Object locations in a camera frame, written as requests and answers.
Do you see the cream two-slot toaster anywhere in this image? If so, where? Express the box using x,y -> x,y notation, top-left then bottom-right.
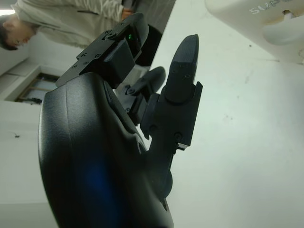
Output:
204,0 -> 304,65

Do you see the dark framed wall window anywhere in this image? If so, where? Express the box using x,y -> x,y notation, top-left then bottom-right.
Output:
15,72 -> 61,105

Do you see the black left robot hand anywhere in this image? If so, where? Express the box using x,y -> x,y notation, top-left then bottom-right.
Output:
37,11 -> 205,228

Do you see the person in cream top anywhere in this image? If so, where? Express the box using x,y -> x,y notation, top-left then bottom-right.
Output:
0,0 -> 177,67

